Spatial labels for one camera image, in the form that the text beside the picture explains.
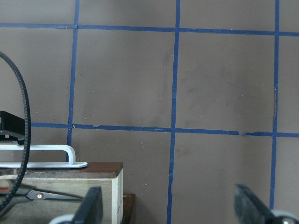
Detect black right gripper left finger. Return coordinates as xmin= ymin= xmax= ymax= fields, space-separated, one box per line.
xmin=50 ymin=187 xmax=103 ymax=224

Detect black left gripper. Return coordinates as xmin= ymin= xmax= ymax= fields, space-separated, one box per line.
xmin=0 ymin=111 xmax=25 ymax=145

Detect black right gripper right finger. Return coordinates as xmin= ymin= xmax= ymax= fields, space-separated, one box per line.
xmin=234 ymin=184 xmax=299 ymax=224

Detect light wooden drawer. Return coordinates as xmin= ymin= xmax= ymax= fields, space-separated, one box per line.
xmin=0 ymin=162 xmax=123 ymax=224

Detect red grey handled scissors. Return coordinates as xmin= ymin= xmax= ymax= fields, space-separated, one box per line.
xmin=11 ymin=184 xmax=83 ymax=203

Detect black corrugated cable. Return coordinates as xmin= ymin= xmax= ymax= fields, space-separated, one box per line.
xmin=0 ymin=51 xmax=32 ymax=213

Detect white drawer handle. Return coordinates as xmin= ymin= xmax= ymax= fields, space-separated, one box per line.
xmin=0 ymin=144 xmax=88 ymax=169

